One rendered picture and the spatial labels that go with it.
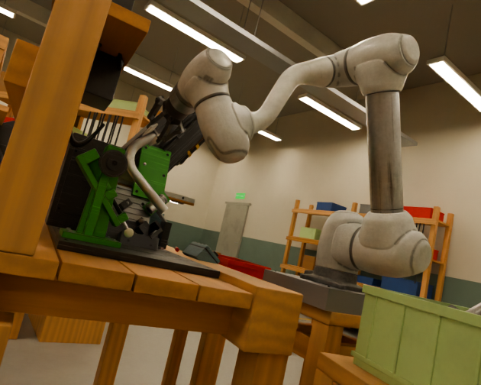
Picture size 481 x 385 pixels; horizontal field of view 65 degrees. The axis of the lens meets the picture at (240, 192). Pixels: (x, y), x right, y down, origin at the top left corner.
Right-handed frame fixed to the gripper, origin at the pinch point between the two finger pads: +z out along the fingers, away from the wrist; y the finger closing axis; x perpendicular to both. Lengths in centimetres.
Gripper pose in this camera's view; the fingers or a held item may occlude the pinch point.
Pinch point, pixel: (153, 134)
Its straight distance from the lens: 129.2
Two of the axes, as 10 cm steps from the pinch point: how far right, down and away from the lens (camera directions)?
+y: -5.6, -8.3, -0.5
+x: -5.9, 4.4, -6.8
